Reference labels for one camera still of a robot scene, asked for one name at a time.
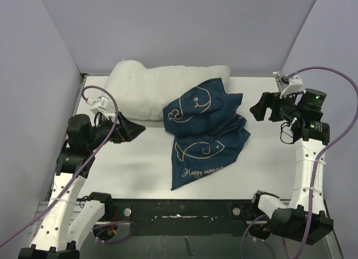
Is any white pillow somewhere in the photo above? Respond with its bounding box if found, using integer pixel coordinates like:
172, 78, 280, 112
105, 60, 230, 121

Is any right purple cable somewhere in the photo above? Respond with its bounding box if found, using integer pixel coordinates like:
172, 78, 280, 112
241, 66, 358, 259

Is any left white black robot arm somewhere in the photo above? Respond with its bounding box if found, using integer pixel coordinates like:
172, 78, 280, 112
18, 113, 145, 258

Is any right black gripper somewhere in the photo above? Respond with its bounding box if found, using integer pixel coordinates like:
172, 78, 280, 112
250, 90, 303, 123

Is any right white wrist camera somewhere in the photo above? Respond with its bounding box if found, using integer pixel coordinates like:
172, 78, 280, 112
279, 75, 303, 98

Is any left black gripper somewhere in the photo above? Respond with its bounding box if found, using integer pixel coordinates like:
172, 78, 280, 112
86, 111, 145, 150

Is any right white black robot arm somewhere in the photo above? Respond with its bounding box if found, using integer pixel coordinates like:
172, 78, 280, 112
249, 88, 333, 245

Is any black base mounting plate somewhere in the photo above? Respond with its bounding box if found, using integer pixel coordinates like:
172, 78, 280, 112
99, 199, 263, 237

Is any dark blue embroidered pillowcase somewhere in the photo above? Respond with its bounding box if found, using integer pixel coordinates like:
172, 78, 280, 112
163, 78, 251, 190

